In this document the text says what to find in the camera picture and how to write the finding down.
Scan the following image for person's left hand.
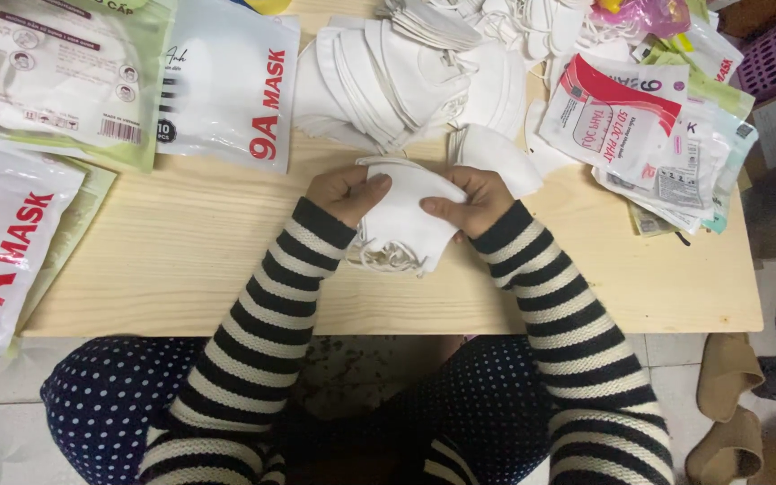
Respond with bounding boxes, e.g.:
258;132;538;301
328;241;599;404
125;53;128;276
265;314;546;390
306;164;393;230

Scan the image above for person's right hand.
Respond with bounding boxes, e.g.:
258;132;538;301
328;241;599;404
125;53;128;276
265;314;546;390
419;166;516;244

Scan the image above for bundle of white masks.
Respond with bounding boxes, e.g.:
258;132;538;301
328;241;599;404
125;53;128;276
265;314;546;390
346;155;471;278

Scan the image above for single folded white mask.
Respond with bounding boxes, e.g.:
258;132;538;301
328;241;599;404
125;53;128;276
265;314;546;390
448;124;544;200

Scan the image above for pile of loose white masks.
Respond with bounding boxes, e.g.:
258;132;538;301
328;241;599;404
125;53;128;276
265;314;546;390
291;0;595;156

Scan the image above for white red-lettered mask packet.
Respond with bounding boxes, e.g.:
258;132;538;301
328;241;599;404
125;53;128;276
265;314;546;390
155;0;302;175
0;144;87;356

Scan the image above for heap of empty mask packets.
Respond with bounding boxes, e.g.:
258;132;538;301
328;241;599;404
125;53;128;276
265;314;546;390
538;12;760;238

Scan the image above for yellow object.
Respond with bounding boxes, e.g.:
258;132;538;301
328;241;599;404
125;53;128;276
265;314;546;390
245;0;293;16

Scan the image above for pink plastic bag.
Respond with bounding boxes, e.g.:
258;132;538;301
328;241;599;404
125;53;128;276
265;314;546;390
589;0;692;39

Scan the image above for pale green packet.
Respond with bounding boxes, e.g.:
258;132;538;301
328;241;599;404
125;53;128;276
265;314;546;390
4;156;118;359

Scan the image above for beige slipper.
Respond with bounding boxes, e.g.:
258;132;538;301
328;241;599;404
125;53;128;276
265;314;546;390
696;333;765;424
683;404;765;485

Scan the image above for large green mask packet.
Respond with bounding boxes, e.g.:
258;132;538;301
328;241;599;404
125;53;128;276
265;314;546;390
0;0;178;173

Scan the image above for navy polka dot trousers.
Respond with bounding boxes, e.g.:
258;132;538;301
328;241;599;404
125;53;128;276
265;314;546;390
40;335;552;485

